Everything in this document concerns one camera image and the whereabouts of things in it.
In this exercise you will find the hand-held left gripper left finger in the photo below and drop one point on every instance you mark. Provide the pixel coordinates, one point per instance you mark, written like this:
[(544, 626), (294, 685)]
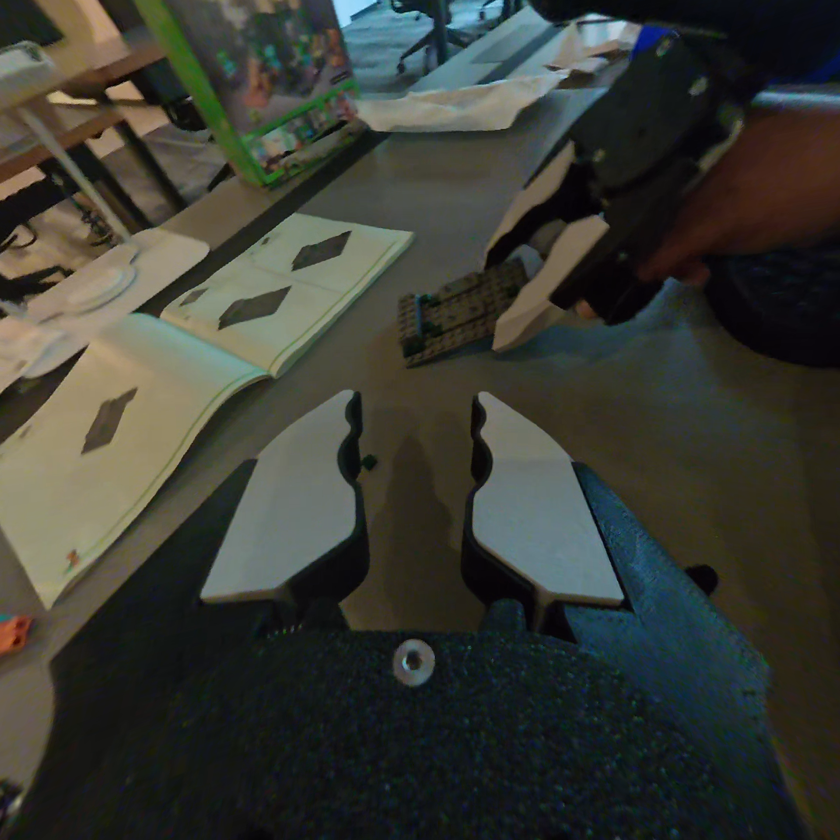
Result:
[(289, 512)]

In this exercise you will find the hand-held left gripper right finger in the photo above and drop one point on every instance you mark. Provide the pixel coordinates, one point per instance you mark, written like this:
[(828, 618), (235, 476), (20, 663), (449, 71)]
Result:
[(538, 518)]

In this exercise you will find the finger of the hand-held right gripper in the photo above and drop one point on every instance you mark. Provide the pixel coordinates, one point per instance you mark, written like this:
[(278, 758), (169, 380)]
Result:
[(535, 193), (551, 289)]

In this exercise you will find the grey toy brick baseplate build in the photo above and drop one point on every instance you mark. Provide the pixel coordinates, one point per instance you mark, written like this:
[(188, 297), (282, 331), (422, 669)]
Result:
[(453, 312)]

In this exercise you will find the grey desk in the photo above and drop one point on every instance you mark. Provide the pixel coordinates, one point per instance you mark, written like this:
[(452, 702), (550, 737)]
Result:
[(656, 459)]

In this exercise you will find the person's right hand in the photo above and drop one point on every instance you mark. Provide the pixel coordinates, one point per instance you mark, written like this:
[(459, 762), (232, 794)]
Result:
[(761, 190)]

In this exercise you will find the crumpled white paper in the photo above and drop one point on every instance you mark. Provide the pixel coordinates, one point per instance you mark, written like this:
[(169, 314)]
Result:
[(446, 108), (581, 49)]

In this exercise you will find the open instruction booklet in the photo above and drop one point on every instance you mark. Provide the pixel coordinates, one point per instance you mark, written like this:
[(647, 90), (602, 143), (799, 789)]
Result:
[(197, 367)]

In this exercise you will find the black office chair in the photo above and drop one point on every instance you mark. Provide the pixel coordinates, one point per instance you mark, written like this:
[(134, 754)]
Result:
[(430, 29)]

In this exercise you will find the black knitted hat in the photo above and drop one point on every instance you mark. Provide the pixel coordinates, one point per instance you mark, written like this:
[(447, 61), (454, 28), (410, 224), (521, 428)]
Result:
[(781, 302)]

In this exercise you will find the green toy set box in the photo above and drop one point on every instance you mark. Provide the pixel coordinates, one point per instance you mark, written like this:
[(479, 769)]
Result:
[(262, 85)]

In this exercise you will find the orange toy brick vehicle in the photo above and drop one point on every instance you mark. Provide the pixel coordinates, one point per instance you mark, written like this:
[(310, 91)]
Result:
[(13, 633)]

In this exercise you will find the brown wooden table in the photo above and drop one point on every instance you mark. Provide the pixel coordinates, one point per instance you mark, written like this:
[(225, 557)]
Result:
[(72, 118)]

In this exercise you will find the white plastic device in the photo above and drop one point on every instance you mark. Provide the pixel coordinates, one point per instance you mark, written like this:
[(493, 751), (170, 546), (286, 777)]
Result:
[(19, 72)]

